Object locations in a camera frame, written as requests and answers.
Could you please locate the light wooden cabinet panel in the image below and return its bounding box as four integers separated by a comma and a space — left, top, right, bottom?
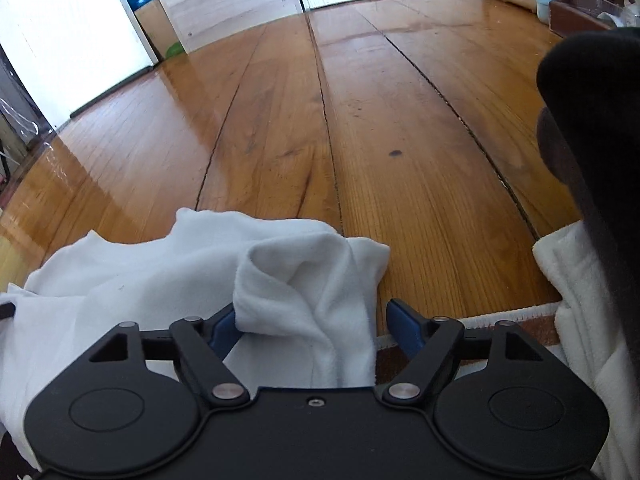
141, 0, 307, 55

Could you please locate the white door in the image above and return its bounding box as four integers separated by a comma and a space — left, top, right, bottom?
0, 0, 160, 120

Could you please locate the dark cloth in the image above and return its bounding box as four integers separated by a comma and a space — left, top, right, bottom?
536, 29, 640, 366

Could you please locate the cardboard box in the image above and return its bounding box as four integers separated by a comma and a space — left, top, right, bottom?
134, 0, 178, 62

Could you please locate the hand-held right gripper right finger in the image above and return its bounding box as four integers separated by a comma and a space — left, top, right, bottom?
381, 299, 544, 406

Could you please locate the white fleece cloth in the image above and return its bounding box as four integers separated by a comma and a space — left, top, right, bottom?
531, 219, 640, 480

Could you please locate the clear plastic container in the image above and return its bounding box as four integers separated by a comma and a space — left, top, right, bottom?
566, 0, 628, 23

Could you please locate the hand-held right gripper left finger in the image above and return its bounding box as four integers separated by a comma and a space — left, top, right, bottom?
89, 304, 251, 407

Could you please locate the white long-sleeve sweatshirt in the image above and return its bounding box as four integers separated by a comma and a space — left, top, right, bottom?
0, 207, 391, 471

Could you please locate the dark wooden shelf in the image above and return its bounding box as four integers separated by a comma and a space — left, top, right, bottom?
549, 0, 628, 38

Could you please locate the striped red grey rug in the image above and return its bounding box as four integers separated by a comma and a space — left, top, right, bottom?
374, 302, 563, 389

